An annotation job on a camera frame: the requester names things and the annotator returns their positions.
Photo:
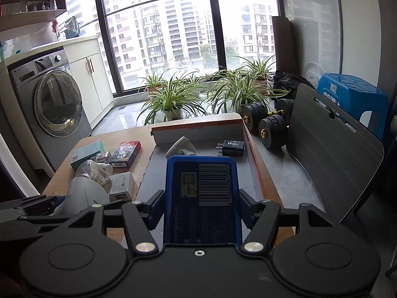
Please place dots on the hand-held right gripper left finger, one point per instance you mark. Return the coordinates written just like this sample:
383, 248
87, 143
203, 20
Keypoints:
156, 206

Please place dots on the small white box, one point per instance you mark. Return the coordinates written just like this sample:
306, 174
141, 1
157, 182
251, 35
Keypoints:
122, 184

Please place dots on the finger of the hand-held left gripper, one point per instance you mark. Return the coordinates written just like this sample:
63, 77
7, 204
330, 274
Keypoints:
31, 225
37, 203

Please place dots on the red tiger playing card box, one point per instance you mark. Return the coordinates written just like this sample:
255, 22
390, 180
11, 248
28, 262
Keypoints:
125, 153

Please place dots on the clear glassware set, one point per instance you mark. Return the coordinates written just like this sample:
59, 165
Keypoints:
38, 6

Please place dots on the grey folding table board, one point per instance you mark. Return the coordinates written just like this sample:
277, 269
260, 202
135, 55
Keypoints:
328, 155

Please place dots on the blue barcode box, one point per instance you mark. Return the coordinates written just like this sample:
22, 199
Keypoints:
186, 217

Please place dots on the large dark-framed window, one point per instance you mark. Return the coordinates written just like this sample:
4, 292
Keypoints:
212, 37

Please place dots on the small shiny wrapped item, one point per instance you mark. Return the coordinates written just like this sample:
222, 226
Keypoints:
103, 156

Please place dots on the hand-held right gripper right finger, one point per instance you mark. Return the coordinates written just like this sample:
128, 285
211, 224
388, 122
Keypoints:
246, 208

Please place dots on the large spider plant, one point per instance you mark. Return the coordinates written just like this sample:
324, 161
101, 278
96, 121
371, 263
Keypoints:
232, 93

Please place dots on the brown rolled mat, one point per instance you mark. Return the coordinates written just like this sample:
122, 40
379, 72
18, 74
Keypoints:
281, 43

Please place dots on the tall spider plant terracotta pot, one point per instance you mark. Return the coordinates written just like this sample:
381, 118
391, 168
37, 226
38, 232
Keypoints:
259, 70

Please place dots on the white handheld thermometer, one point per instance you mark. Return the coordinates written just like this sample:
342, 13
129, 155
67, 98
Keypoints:
181, 149

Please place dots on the teal carton box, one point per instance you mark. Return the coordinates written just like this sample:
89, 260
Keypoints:
86, 155

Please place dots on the pink hanging cloth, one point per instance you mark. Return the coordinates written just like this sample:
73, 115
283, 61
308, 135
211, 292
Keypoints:
55, 24

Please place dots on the grey hanging garment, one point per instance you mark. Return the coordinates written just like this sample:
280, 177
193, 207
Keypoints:
72, 26

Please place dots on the blue plastic stool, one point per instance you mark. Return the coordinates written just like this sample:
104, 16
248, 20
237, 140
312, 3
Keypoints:
350, 93

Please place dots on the black bag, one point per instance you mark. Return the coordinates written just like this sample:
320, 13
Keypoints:
288, 82

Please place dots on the small spider plant terracotta pot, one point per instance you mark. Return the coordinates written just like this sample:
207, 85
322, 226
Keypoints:
153, 82

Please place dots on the grey washing machine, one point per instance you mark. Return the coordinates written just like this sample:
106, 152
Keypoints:
52, 99

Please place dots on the white cabinet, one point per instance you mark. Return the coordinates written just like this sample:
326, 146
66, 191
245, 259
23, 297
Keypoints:
93, 80

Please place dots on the wall shelf unit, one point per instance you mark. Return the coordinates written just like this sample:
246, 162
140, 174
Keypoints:
34, 17

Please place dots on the white fan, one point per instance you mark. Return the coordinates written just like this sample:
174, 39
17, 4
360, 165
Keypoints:
310, 71

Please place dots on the orange-edged cardboard box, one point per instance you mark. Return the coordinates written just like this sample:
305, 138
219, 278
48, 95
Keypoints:
201, 132

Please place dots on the black power adapter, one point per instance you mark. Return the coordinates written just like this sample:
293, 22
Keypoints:
232, 147

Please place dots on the white rounded device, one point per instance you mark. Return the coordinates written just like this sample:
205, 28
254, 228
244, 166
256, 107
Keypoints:
80, 192

